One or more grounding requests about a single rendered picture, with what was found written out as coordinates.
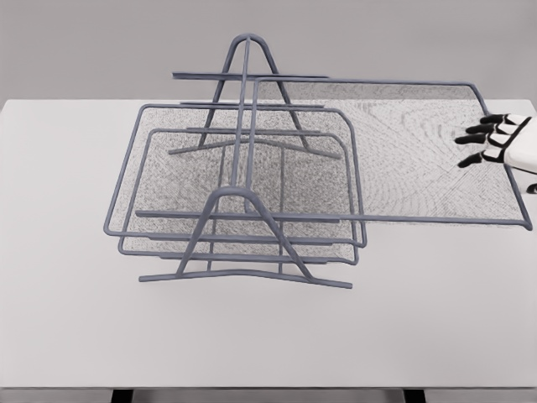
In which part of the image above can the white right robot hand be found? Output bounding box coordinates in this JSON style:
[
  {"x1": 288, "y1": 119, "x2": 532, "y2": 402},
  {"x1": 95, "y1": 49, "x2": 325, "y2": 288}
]
[{"x1": 454, "y1": 112, "x2": 537, "y2": 193}]

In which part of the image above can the large grey mesh folder tray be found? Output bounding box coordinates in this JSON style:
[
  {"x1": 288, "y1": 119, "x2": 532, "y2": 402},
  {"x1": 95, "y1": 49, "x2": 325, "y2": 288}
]
[{"x1": 250, "y1": 76, "x2": 534, "y2": 232}]

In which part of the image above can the grey wire tray rack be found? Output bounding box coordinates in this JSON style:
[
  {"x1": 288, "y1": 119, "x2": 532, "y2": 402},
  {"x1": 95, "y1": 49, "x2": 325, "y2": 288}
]
[{"x1": 138, "y1": 32, "x2": 354, "y2": 290}]

